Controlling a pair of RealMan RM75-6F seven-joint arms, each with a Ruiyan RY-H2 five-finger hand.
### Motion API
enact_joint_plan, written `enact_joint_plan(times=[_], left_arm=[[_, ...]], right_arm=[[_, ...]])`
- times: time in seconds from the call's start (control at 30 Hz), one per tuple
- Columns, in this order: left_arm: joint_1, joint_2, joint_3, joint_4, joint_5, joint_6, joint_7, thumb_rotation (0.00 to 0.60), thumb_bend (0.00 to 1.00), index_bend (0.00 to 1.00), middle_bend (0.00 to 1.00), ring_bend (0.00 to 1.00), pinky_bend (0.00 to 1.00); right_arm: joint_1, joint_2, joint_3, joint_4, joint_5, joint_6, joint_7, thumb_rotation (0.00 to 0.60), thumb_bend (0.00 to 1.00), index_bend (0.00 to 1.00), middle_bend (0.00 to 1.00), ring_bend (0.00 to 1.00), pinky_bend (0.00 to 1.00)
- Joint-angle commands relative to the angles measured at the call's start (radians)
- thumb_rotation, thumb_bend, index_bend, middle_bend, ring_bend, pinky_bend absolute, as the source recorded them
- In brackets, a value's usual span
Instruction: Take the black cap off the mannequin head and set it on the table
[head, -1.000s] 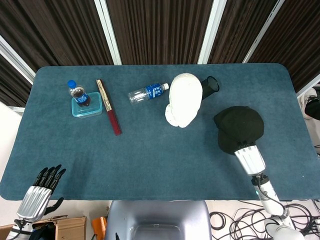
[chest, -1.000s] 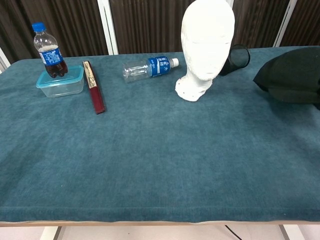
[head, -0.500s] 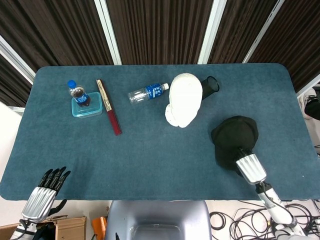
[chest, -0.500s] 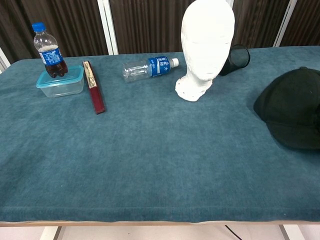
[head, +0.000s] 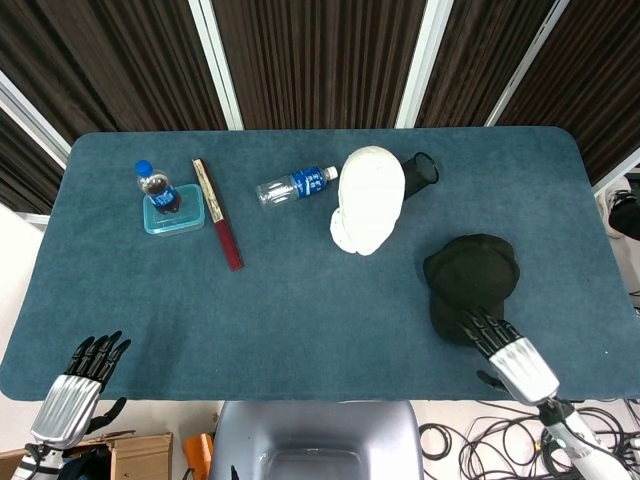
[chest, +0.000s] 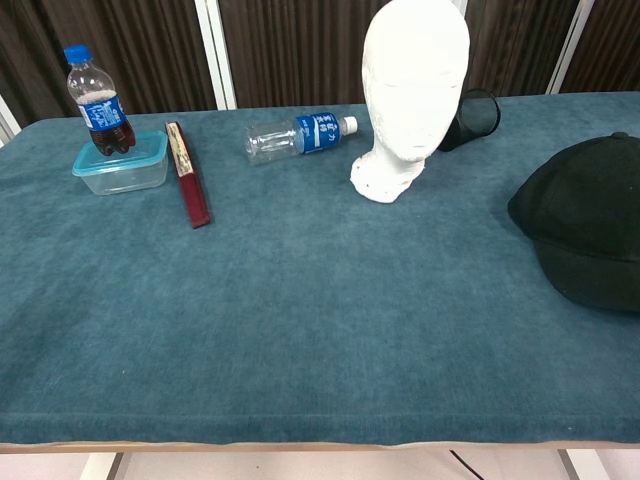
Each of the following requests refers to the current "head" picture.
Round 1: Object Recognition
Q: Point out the grey robot torso base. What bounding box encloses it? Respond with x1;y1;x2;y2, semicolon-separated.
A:
208;399;425;480

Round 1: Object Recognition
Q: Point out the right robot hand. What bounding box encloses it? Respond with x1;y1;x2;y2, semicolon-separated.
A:
453;307;561;405

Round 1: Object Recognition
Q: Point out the brown cardboard box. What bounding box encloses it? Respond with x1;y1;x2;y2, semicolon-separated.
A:
0;430;174;480

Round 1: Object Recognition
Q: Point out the blue-grey table mat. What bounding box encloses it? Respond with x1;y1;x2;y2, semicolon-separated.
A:
0;126;640;402

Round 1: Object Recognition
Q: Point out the black mesh pen cup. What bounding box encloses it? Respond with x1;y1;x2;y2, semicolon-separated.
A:
399;151;441;197

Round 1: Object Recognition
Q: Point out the teal plastic container lid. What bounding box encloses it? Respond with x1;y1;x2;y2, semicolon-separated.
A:
143;183;207;236

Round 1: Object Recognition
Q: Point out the cola bottle with blue cap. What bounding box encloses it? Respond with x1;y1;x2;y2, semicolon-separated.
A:
134;159;183;215

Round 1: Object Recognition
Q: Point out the black cap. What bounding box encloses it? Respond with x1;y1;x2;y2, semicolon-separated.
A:
422;233;522;347

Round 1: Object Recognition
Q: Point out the black cable tangle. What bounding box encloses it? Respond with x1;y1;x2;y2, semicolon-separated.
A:
418;397;640;480

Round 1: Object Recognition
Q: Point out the orange object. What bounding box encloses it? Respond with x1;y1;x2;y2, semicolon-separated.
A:
181;432;215;480

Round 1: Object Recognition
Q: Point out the folded red hand fan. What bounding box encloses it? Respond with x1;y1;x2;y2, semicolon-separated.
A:
191;158;245;273

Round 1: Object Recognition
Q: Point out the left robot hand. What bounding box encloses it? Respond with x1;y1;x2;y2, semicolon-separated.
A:
29;330;133;450

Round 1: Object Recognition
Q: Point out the black and white shoe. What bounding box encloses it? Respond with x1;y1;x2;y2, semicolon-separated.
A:
597;174;640;242

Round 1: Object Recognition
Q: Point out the empty clear water bottle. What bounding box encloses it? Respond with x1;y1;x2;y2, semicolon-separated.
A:
255;165;340;210

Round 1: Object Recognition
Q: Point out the white mannequin head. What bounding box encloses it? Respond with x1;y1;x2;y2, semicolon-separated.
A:
329;145;406;257

